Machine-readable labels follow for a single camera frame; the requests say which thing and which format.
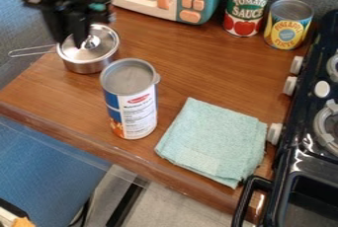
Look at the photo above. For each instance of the red tomato can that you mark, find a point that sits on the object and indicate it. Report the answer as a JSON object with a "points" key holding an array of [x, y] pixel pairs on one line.
{"points": [[245, 10]]}

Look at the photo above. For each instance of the light green cloth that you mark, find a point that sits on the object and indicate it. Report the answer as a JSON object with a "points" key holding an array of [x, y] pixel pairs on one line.
{"points": [[215, 142]]}

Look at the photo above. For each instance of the yellow pineapple can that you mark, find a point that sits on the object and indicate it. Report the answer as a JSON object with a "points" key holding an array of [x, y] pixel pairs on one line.
{"points": [[287, 27]]}

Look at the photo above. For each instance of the silver pot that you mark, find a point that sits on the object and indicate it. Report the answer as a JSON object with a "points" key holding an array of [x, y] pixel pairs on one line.
{"points": [[88, 64]]}

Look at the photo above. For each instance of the blue and white can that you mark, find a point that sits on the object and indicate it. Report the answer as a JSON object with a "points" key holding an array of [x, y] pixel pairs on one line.
{"points": [[132, 106]]}

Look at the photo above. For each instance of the silver lid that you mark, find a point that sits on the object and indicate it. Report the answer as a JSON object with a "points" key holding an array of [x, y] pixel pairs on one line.
{"points": [[101, 45]]}

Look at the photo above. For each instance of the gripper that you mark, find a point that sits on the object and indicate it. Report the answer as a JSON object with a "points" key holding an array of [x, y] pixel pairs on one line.
{"points": [[66, 7]]}

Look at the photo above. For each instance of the toy stove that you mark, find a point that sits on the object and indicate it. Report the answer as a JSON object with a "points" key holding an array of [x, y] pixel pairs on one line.
{"points": [[308, 138]]}

